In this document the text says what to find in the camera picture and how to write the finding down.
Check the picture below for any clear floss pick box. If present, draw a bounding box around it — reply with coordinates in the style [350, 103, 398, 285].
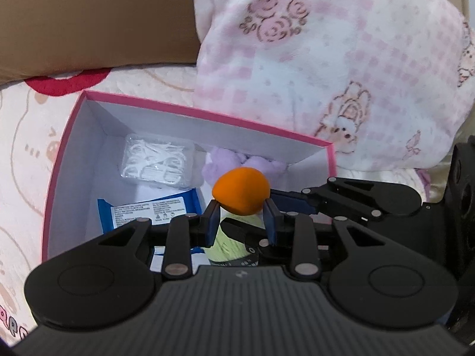
[119, 133, 197, 190]

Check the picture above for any green yarn skein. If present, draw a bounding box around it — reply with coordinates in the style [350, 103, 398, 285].
[206, 209, 266, 268]

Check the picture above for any blue wet wipes pack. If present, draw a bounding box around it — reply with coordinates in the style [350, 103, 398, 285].
[97, 188, 205, 255]

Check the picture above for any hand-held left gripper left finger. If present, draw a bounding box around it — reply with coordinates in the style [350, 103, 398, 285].
[97, 200, 222, 280]

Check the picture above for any purple plush toy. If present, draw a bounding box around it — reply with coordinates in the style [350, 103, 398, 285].
[202, 146, 288, 193]

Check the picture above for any pink patterned pillow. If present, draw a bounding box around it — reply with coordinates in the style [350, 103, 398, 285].
[191, 0, 475, 179]

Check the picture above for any orange egg-shaped sponge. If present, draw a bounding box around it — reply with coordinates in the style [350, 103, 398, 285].
[212, 168, 271, 215]

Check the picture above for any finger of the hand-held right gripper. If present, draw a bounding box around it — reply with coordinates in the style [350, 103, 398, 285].
[258, 238, 295, 265]
[270, 176, 388, 225]

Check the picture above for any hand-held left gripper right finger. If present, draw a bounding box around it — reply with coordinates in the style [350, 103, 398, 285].
[262, 199, 375, 280]

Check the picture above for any brown pillow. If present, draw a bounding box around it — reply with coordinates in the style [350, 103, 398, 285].
[0, 0, 203, 86]

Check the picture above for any pink cardboard box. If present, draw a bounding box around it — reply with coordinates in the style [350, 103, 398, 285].
[40, 90, 338, 268]

